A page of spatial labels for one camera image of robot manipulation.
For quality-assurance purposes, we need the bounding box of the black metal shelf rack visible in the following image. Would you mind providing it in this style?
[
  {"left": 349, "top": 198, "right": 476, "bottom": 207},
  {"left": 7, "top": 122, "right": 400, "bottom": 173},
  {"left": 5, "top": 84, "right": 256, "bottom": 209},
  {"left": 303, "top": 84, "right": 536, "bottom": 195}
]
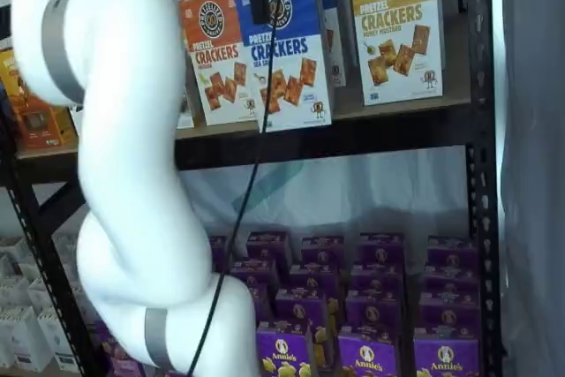
[{"left": 0, "top": 0, "right": 504, "bottom": 377}]

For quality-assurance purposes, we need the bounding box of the black cable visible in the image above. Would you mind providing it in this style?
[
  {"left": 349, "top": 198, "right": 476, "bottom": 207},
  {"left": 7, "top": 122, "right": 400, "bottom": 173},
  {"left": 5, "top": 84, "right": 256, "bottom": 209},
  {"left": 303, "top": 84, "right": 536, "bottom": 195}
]
[{"left": 187, "top": 0, "right": 290, "bottom": 377}]

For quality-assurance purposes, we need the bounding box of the translucent white plastic sheet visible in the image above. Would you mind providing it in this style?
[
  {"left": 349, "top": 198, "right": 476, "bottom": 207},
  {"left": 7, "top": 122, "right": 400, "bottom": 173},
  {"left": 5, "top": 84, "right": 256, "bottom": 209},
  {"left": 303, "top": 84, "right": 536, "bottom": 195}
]
[{"left": 176, "top": 147, "right": 471, "bottom": 241}]

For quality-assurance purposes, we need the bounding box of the orange pretzel crackers box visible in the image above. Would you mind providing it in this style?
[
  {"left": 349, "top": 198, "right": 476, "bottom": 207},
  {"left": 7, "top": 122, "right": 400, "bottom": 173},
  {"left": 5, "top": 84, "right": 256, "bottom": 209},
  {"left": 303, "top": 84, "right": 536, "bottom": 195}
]
[{"left": 178, "top": 0, "right": 261, "bottom": 127}]

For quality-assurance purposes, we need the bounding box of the white paper carton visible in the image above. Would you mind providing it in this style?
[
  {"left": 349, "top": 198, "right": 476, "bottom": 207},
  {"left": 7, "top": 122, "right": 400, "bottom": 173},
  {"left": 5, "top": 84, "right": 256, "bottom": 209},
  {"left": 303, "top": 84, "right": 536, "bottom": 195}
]
[
  {"left": 26, "top": 277, "right": 63, "bottom": 314},
  {"left": 37, "top": 305, "right": 79, "bottom": 372},
  {"left": 0, "top": 275, "right": 32, "bottom": 310},
  {"left": 0, "top": 305, "right": 52, "bottom": 373}
]

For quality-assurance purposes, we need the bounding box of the gold pretzel crackers box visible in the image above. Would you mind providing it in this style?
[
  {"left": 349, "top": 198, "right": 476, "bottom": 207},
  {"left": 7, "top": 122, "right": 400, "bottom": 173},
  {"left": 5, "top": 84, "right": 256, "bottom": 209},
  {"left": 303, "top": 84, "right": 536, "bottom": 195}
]
[{"left": 346, "top": 0, "right": 445, "bottom": 108}]

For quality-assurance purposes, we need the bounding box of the brown shelf board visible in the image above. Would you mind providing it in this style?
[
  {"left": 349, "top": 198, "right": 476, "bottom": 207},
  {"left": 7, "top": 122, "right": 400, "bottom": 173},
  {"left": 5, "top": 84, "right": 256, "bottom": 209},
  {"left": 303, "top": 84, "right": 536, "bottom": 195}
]
[{"left": 15, "top": 96, "right": 471, "bottom": 162}]

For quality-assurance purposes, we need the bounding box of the orange brown snack box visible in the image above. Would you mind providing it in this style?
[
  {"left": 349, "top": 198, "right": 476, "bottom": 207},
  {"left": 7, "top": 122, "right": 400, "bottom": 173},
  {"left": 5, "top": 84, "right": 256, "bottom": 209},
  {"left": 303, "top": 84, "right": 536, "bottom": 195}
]
[{"left": 0, "top": 48, "right": 76, "bottom": 149}]

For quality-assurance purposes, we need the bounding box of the purple Annie's snack box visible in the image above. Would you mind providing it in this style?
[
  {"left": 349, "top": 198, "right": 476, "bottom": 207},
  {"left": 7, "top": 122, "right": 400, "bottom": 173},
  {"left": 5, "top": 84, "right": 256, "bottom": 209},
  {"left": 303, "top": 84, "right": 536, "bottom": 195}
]
[
  {"left": 413, "top": 336, "right": 481, "bottom": 377},
  {"left": 255, "top": 321, "right": 315, "bottom": 377},
  {"left": 345, "top": 292, "right": 403, "bottom": 338},
  {"left": 92, "top": 319, "right": 147, "bottom": 377},
  {"left": 422, "top": 264, "right": 481, "bottom": 297},
  {"left": 359, "top": 233, "right": 405, "bottom": 271},
  {"left": 207, "top": 235, "right": 231, "bottom": 275},
  {"left": 245, "top": 230, "right": 293, "bottom": 266},
  {"left": 289, "top": 264, "right": 341, "bottom": 294},
  {"left": 275, "top": 288, "right": 328, "bottom": 329},
  {"left": 350, "top": 268, "right": 405, "bottom": 301},
  {"left": 426, "top": 235, "right": 480, "bottom": 268},
  {"left": 337, "top": 327, "right": 402, "bottom": 377},
  {"left": 302, "top": 235, "right": 345, "bottom": 268},
  {"left": 229, "top": 260, "right": 279, "bottom": 320},
  {"left": 418, "top": 291, "right": 481, "bottom": 341}
]

